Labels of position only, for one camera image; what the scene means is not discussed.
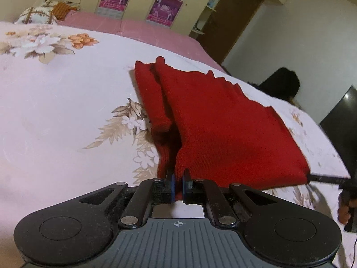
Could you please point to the pink bed cover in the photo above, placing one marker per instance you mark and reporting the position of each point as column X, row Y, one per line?
column 145, row 33

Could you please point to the black bag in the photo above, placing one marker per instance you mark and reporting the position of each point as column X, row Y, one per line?
column 281, row 83

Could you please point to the person's right hand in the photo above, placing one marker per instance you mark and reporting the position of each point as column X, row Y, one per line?
column 343, row 208

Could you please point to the blue shelf ornament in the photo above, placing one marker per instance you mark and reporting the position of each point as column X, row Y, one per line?
column 211, row 3

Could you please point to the dark shelf ornament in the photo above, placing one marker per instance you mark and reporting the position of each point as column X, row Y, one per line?
column 196, row 28

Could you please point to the floral pillow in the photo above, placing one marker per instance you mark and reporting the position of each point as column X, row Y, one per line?
column 35, row 12

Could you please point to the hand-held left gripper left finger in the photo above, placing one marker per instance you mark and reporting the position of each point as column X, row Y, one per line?
column 173, row 189

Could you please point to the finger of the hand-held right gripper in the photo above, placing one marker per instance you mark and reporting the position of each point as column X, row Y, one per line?
column 329, row 179

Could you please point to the orange patterned pillow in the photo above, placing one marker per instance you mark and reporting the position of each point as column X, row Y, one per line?
column 64, row 11

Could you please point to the brown wooden door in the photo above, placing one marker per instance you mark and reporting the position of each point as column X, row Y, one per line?
column 234, row 22

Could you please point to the red knit sweater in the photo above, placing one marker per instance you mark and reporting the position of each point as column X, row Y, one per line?
column 223, row 117

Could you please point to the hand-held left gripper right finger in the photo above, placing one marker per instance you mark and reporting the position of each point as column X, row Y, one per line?
column 185, row 188

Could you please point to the black television screen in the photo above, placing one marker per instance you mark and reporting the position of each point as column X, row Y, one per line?
column 341, row 122

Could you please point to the cream corner shelf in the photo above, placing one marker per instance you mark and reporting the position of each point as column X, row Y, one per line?
column 212, row 8

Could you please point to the floral white bed sheet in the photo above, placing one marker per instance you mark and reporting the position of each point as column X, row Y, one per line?
column 55, row 103

